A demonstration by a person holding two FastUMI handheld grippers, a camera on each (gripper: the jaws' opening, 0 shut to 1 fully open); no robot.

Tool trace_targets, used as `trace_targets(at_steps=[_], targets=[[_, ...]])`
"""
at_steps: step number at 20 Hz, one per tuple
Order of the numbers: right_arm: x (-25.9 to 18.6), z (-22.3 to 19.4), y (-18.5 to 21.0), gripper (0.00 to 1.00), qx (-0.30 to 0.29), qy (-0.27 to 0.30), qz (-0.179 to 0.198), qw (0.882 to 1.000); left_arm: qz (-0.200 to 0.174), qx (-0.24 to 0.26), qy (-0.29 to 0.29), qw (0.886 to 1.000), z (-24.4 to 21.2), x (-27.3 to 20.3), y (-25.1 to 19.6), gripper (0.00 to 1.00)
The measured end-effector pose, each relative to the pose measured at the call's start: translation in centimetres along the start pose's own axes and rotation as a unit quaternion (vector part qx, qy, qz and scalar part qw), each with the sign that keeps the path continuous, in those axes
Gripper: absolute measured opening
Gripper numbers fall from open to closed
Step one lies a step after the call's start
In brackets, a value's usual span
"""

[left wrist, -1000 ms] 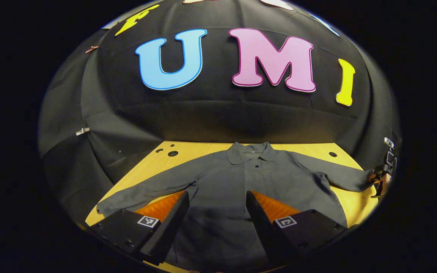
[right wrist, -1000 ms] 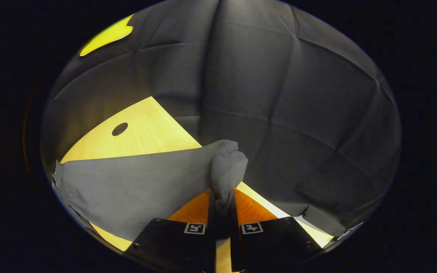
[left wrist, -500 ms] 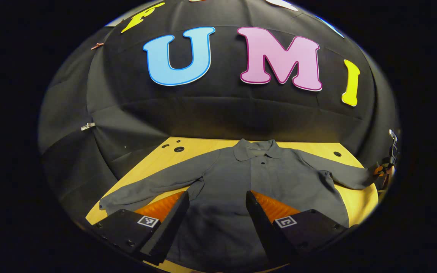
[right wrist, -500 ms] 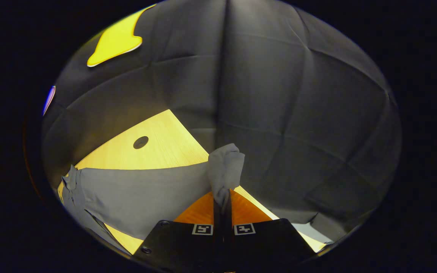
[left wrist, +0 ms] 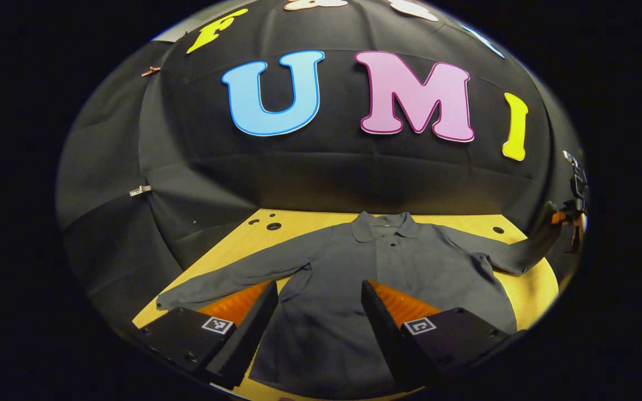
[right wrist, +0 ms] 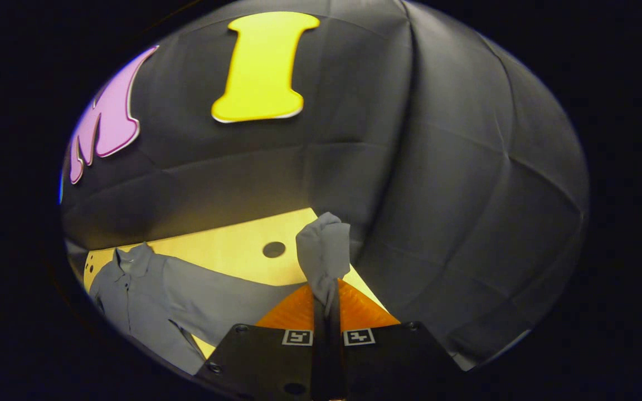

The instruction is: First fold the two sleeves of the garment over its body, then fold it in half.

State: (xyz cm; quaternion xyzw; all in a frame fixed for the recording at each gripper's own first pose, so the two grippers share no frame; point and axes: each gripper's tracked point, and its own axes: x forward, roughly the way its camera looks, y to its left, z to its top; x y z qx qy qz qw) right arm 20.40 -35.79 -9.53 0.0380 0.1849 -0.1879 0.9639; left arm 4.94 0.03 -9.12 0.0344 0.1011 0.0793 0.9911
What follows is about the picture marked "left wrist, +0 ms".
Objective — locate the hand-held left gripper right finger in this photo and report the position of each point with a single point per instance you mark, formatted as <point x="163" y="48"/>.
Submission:
<point x="382" y="328"/>

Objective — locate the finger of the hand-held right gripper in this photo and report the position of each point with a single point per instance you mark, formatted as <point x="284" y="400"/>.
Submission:
<point x="558" y="217"/>

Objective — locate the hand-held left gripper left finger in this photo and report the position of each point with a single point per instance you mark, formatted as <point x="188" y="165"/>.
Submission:
<point x="254" y="323"/>

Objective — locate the grey long-sleeved shirt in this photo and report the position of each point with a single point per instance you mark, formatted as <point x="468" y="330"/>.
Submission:
<point x="354" y="289"/>

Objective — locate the silver cloth clip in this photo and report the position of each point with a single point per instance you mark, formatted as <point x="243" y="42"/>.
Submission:
<point x="140" y="190"/>

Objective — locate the copper cloth clip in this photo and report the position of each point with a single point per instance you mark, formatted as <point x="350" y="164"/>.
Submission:
<point x="151" y="71"/>

